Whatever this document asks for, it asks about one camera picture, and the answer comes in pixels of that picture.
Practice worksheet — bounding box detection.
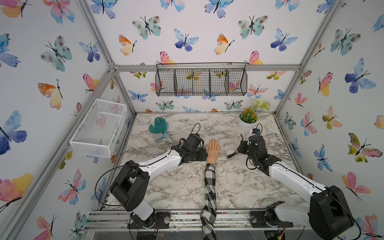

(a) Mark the mannequin hand flesh coloured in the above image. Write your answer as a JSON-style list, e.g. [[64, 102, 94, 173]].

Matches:
[[206, 139, 220, 165]]

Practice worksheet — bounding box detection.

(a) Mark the black white plaid sleeve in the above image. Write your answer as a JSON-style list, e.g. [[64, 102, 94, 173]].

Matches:
[[200, 164, 217, 240]]

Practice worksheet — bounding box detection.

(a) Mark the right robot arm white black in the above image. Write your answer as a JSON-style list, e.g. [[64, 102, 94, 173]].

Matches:
[[227, 135, 357, 240]]

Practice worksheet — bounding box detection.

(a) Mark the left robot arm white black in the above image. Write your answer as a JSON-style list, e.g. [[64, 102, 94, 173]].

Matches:
[[110, 134, 208, 222]]

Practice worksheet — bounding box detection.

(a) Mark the potted plant white pot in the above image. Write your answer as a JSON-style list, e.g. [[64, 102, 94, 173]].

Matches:
[[238, 99, 271, 133]]

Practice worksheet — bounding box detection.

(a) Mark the green rubber glove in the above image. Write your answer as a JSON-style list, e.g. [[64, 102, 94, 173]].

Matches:
[[149, 117, 169, 141]]

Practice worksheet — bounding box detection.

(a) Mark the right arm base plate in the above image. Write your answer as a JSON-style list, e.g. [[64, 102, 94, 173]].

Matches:
[[250, 210, 294, 228]]

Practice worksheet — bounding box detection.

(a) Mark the black wire wall basket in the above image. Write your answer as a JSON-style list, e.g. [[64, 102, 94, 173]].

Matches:
[[152, 63, 248, 97]]

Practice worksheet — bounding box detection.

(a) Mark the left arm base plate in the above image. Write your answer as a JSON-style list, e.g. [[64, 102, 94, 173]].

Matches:
[[128, 211, 171, 230]]

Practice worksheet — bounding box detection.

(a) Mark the white mesh wall basket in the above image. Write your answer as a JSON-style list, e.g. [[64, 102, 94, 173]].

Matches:
[[70, 99, 127, 158]]

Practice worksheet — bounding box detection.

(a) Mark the aluminium front rail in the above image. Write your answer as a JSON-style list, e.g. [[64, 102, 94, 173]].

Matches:
[[85, 209, 311, 232]]

